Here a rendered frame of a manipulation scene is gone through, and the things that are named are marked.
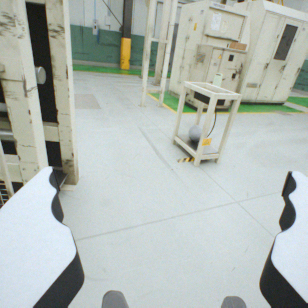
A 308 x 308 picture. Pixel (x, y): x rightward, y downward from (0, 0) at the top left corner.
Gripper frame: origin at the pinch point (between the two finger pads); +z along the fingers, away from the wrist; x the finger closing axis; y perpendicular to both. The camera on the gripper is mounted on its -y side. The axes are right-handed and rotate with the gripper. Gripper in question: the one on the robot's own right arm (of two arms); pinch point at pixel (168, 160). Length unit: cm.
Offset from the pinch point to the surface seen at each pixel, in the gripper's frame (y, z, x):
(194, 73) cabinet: 45, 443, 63
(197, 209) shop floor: 111, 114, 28
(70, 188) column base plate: 96, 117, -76
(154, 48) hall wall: 2, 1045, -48
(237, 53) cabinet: 8, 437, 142
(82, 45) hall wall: -13, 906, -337
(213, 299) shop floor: 111, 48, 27
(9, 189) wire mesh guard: 48, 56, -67
